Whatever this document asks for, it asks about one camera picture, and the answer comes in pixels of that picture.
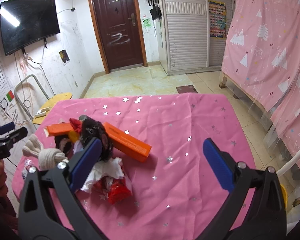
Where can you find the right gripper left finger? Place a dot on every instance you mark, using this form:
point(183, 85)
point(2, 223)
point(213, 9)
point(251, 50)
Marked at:
point(38, 218)

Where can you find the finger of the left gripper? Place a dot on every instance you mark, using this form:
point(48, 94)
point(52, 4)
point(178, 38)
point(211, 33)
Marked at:
point(14, 137)
point(7, 128)

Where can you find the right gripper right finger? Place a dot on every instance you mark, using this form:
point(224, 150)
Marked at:
point(254, 207)

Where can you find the short orange box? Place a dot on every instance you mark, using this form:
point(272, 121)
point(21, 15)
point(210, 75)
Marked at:
point(58, 129)

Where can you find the red snack wrapper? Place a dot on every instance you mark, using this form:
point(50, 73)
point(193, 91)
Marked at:
point(114, 190)

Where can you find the white tissue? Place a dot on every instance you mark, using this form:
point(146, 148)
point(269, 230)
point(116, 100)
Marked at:
point(111, 168)

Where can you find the long orange box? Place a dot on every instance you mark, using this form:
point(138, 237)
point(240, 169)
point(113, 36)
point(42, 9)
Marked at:
point(128, 144)

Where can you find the yellow trash bin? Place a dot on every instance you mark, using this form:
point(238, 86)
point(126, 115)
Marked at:
point(285, 195)

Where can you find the left hand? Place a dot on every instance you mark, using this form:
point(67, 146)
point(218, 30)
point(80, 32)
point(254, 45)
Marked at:
point(3, 178)

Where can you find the cream rolled sock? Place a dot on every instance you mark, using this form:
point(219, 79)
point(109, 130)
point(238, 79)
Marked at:
point(48, 158)

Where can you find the yellow wooden folding chair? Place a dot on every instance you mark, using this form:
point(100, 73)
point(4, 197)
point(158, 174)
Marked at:
point(50, 101)

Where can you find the red cloth piece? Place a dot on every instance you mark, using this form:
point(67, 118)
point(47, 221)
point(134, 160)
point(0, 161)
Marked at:
point(76, 125)

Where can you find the white metal chair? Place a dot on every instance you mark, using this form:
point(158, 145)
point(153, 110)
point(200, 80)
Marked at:
point(289, 164)

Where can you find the pink star tablecloth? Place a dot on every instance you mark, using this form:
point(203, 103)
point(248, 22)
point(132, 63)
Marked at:
point(175, 192)

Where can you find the dark brown door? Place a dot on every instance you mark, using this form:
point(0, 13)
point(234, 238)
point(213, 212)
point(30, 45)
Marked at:
point(119, 34)

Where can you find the pink tree pattern curtain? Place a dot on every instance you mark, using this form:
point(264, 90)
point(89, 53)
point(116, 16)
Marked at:
point(262, 55)

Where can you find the white louvered wardrobe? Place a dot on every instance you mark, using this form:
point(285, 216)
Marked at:
point(185, 45)

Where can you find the wall mounted black television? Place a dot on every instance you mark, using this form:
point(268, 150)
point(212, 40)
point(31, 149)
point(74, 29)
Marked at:
point(23, 22)

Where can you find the wooden bed frame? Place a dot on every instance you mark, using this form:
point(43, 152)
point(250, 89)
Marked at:
point(254, 107)

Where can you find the colourful wall poster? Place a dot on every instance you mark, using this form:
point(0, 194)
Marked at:
point(217, 14)

